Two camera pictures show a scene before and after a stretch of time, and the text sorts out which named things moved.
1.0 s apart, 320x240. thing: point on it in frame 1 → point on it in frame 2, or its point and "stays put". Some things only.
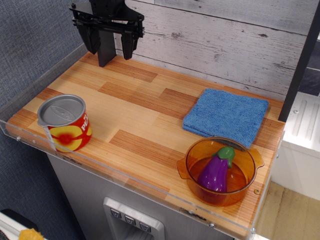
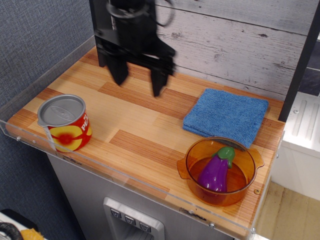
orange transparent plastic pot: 240,176 stays put
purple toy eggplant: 213,172 stays put
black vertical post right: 297,81 stays put
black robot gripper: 115,15 → 134,35
